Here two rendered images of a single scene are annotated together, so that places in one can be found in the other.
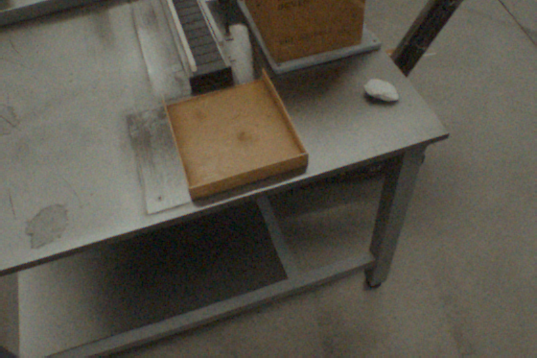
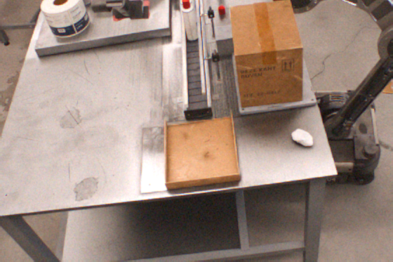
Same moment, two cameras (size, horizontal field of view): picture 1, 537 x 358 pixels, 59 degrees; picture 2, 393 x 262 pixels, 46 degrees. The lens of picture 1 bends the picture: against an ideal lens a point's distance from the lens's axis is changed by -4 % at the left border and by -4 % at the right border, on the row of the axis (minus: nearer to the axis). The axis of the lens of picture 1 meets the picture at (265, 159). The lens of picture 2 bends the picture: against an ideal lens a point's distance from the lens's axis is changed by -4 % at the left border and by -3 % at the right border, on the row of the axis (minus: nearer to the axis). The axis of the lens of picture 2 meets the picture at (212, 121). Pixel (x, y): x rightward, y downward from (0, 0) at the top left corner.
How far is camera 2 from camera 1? 0.69 m
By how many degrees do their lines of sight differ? 13
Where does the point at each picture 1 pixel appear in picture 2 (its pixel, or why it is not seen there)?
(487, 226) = not seen: outside the picture
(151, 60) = (166, 91)
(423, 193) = (368, 204)
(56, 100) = (104, 109)
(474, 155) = not seen: outside the picture
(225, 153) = (194, 164)
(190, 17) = (196, 65)
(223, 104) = (202, 131)
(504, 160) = not seen: outside the picture
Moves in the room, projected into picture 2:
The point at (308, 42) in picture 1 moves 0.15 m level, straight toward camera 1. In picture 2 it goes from (263, 97) to (252, 126)
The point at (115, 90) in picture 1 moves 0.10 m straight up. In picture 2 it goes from (140, 109) to (134, 92)
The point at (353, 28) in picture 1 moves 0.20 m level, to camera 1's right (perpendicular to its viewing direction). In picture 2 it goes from (295, 91) to (348, 93)
